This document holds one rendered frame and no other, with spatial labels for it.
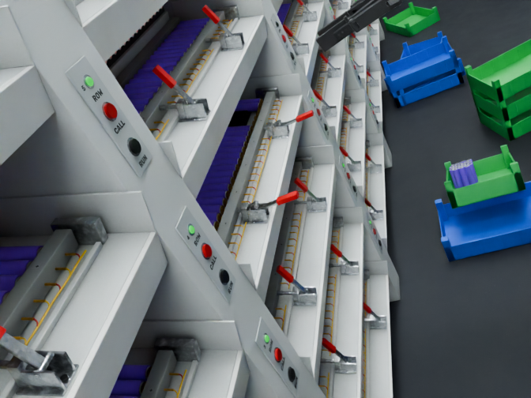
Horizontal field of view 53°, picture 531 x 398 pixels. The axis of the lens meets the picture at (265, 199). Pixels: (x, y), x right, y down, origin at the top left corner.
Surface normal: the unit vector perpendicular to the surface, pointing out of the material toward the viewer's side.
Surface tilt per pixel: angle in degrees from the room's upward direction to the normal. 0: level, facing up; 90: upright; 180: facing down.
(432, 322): 0
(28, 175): 90
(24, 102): 107
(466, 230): 0
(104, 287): 17
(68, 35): 90
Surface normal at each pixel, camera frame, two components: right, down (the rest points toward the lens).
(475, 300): -0.44, -0.76
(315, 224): -0.17, -0.80
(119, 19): 0.97, -0.04
